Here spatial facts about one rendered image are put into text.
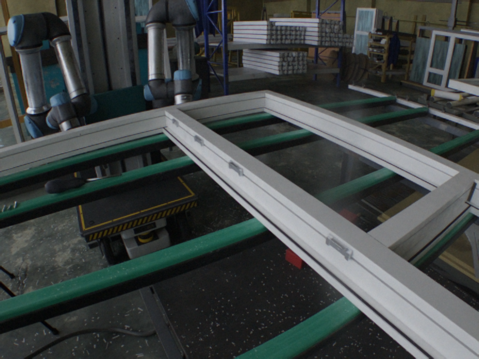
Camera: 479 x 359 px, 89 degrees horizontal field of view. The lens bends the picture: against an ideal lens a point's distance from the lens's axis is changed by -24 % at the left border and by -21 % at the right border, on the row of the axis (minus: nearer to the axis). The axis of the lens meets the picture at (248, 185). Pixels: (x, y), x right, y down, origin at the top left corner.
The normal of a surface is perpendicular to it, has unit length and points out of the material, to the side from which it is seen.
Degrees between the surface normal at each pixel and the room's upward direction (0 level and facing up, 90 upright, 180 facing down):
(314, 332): 0
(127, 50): 90
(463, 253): 0
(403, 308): 90
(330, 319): 0
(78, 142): 90
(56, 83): 90
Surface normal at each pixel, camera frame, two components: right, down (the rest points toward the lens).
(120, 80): 0.54, 0.42
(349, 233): 0.00, -0.87
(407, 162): -0.85, 0.27
